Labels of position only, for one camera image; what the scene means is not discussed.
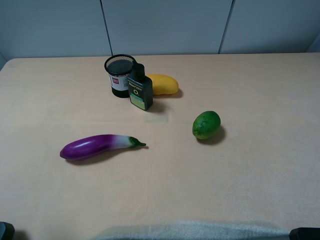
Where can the black bottle green label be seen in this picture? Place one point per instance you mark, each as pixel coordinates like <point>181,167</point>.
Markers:
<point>140,87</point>

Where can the black left base corner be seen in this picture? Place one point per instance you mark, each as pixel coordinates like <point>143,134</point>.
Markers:
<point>7,231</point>

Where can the green lime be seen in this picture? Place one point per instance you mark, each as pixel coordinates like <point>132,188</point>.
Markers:
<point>206,125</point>

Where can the black base corner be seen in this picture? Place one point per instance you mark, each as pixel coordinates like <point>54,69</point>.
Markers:
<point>7,231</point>
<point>305,233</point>

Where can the black right base corner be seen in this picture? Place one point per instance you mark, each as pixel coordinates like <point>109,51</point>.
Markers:
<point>305,233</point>

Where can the black mesh pen cup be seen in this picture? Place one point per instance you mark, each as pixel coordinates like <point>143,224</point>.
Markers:
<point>118,67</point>

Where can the yellow mango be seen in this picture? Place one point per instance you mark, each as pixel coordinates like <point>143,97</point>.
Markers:
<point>163,84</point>

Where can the purple eggplant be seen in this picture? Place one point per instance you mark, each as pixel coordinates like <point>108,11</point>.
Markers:
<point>98,144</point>

